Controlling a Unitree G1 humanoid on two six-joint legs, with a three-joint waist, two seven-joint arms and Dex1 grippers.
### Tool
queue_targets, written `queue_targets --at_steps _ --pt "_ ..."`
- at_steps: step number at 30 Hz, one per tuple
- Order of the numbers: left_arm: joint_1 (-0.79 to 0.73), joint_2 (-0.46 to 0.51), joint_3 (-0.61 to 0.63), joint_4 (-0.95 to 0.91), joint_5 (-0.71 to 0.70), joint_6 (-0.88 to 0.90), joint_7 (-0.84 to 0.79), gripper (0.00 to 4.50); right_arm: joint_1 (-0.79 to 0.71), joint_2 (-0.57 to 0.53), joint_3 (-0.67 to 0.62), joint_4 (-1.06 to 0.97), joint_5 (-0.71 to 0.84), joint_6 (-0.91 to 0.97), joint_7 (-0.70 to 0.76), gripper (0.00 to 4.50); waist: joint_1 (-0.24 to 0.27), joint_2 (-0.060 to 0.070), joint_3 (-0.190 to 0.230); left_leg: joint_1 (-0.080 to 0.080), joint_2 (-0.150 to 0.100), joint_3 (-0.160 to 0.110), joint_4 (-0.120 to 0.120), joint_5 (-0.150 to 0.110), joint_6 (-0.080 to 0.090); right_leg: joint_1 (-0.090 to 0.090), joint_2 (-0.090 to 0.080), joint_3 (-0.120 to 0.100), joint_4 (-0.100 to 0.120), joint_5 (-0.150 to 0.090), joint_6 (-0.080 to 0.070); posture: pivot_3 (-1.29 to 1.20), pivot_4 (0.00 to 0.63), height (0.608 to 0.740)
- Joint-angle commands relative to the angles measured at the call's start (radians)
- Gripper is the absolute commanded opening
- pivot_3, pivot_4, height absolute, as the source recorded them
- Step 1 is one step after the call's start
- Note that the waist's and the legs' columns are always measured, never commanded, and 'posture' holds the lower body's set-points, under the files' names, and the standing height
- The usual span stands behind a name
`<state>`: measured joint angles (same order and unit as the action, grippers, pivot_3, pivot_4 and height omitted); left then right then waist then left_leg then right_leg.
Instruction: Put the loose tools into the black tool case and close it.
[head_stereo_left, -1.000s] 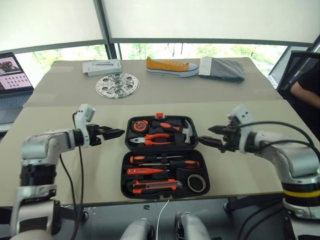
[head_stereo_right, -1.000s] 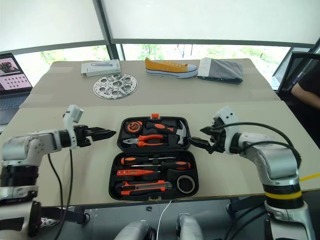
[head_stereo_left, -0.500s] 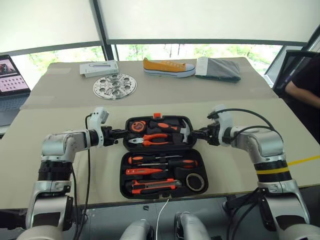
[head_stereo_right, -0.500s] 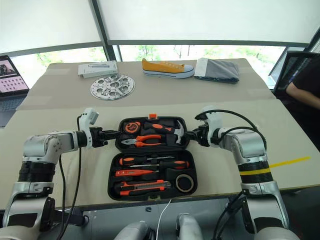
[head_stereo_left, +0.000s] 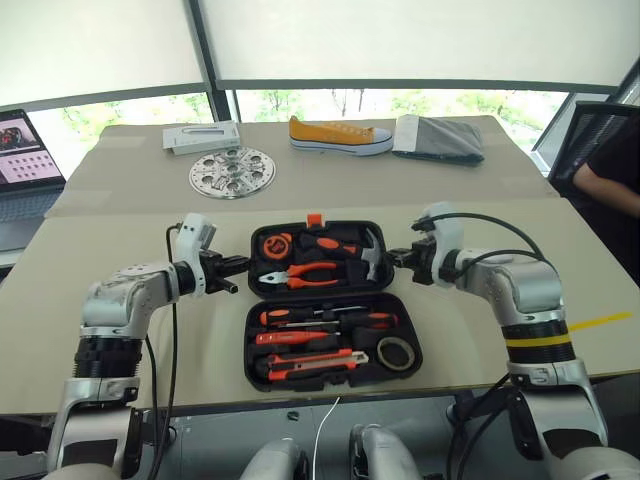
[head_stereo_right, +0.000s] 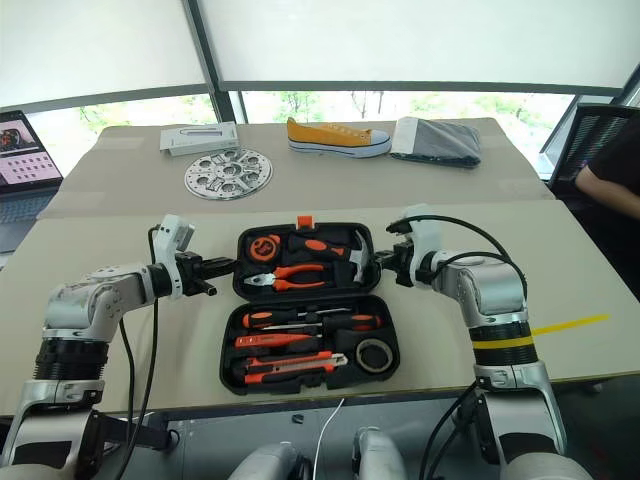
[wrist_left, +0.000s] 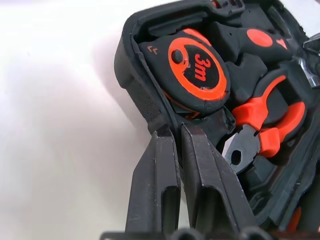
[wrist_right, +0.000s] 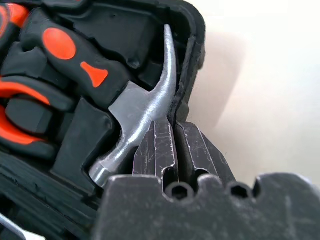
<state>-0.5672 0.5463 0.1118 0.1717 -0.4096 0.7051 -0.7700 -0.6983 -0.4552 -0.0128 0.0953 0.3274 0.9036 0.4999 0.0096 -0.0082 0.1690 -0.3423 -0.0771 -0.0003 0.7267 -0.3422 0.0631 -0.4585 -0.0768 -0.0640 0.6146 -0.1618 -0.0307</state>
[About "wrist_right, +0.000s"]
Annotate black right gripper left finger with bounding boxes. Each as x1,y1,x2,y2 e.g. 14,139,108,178
132,119,180,185

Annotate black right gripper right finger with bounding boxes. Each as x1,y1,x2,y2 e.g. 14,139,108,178
175,121,237,185

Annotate black tool case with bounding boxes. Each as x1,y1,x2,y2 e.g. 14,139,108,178
0,0,207,240

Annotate claw hammer black orange handle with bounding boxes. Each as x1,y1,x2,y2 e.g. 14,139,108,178
18,7,180,190

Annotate orange handled pliers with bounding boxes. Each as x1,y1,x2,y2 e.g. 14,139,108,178
0,74,76,161

